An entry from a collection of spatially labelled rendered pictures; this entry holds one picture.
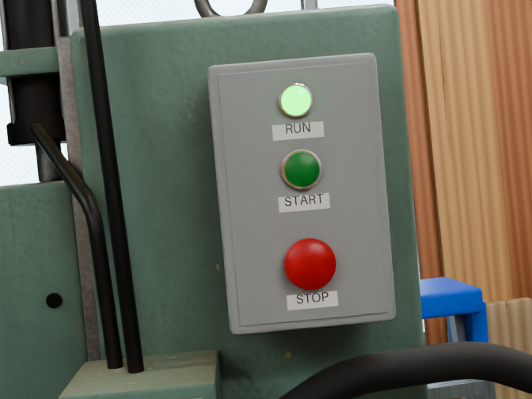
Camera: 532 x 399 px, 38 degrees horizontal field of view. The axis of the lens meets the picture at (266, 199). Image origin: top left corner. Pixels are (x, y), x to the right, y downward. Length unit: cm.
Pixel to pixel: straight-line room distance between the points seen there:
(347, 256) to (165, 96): 16
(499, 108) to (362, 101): 164
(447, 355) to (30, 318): 29
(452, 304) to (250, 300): 99
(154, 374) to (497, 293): 162
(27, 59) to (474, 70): 156
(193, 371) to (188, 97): 18
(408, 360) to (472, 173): 153
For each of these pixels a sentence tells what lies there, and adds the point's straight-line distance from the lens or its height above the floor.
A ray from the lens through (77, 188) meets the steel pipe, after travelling 52.
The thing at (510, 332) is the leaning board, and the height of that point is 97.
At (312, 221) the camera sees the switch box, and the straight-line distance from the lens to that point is 46.
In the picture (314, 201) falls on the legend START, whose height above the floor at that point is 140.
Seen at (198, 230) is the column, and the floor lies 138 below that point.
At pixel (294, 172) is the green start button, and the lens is 45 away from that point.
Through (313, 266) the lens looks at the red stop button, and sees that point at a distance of 45.
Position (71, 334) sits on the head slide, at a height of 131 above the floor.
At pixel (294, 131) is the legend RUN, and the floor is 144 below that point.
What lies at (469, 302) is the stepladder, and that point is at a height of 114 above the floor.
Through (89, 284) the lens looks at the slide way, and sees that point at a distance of 57.
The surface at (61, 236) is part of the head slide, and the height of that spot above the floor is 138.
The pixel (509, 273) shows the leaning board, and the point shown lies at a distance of 206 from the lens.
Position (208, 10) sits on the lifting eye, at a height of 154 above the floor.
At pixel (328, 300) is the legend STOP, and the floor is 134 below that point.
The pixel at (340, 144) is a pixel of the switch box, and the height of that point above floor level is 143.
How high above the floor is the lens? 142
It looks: 3 degrees down
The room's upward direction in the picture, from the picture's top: 5 degrees counter-clockwise
